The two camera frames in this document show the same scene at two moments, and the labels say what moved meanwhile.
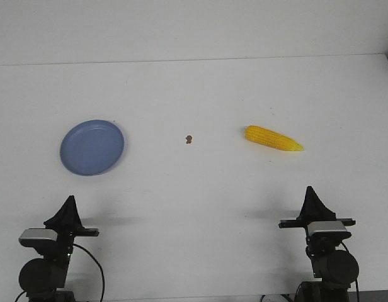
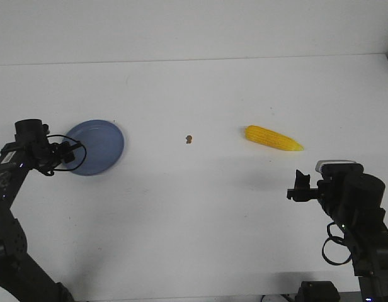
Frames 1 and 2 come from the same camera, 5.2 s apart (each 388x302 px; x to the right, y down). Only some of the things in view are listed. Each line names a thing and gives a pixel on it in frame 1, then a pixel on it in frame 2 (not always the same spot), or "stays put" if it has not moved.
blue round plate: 91,146 stays put
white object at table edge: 273,298 stays put
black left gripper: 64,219 → 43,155
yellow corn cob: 270,138 stays put
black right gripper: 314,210 → 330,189
